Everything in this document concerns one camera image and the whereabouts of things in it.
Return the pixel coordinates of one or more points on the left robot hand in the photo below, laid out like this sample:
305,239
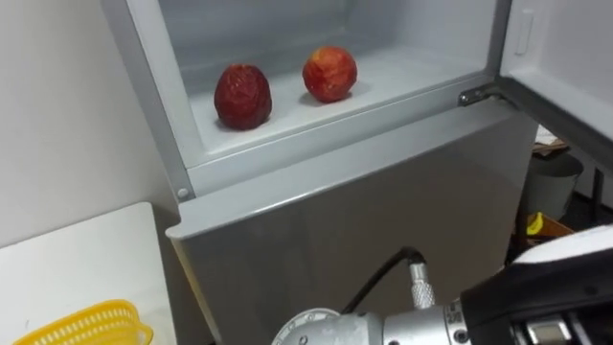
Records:
551,282

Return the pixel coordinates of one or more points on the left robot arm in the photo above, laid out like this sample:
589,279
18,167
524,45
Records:
383,328

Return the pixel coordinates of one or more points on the grey round bin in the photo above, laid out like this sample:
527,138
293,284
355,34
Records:
551,189

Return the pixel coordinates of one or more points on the grey fridge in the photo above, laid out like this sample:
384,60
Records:
335,215

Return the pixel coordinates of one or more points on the grey fridge door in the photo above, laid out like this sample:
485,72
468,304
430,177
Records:
570,57

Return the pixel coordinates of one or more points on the red yellow apple soft toy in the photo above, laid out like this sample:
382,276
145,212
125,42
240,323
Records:
330,74

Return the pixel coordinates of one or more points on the dark red fruit soft toy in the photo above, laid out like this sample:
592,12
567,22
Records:
242,98

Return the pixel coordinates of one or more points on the yellow plastic basket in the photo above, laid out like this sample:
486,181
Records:
96,326

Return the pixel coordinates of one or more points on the white table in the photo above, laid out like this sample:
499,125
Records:
81,259

